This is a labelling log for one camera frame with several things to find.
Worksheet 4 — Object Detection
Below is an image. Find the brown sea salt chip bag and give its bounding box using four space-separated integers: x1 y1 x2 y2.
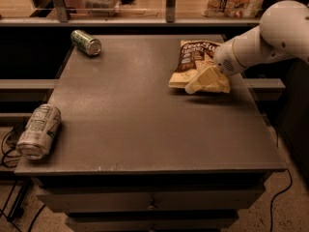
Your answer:
168 40 220 88

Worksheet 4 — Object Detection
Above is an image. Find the upper drawer knob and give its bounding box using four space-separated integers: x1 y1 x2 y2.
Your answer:
148 203 157 211

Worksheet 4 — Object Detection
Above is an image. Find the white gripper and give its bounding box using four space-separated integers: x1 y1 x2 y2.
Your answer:
184 37 245 94

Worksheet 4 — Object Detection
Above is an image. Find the grey drawer cabinet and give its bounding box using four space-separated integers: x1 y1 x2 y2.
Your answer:
16 36 285 232

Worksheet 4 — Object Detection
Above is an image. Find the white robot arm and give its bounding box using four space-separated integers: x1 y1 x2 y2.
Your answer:
185 0 309 94

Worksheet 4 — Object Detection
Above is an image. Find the green 7up can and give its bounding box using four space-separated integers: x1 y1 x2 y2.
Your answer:
70 30 101 56

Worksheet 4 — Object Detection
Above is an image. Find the black cables left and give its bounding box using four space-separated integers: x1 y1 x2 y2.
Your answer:
0 126 47 232

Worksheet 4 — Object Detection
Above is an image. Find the grey metal shelf frame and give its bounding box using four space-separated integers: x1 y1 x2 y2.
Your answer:
0 0 270 27

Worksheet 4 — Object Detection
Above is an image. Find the black floor cable right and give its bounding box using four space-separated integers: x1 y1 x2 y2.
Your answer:
268 167 294 232

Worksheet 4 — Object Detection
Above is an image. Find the white soda can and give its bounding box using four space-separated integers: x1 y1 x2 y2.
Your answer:
16 104 61 160

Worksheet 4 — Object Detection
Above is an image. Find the colourful snack bag background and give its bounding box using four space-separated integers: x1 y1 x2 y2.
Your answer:
202 0 264 18

